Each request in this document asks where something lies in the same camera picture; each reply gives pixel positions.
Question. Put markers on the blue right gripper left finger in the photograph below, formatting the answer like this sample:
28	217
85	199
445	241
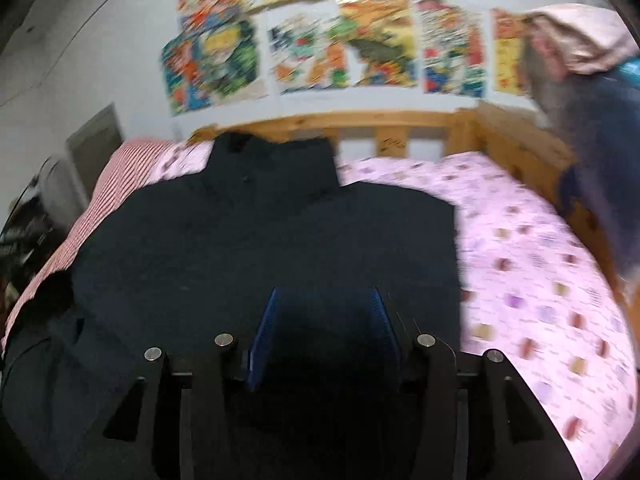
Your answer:
262	344

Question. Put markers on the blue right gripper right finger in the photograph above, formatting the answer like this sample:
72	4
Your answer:
382	330

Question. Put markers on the black large coat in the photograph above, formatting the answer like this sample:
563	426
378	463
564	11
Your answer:
149	362

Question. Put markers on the dark blue bagged clothes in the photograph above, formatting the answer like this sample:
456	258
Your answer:
597	117

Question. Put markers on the pink apple-print quilt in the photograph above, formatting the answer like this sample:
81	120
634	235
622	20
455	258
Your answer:
533	292

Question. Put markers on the red checked bed sheet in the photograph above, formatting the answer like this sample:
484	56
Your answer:
128	169

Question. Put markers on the standing fan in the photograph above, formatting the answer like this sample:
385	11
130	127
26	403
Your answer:
58	193

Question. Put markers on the orange-haired girl drawing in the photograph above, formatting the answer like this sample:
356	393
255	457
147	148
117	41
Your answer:
186	89

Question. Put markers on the city and waves drawing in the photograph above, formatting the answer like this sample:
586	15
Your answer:
453	50

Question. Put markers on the blonde boy drawing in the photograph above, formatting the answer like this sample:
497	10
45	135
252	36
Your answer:
229	62

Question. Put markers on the fruit and cup drawing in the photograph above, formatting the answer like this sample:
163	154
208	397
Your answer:
308	52

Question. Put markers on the landscape hill drawing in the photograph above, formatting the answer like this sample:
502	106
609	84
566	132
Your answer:
381	35

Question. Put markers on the yellow bear drawing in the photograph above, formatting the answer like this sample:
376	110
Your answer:
508	41

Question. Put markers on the mermaid drawing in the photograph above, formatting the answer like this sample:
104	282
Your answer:
194	15

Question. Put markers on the pink crumpled cloth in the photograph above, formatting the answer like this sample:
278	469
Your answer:
573	38

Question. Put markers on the wooden bed frame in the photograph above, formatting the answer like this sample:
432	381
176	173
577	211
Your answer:
530	154

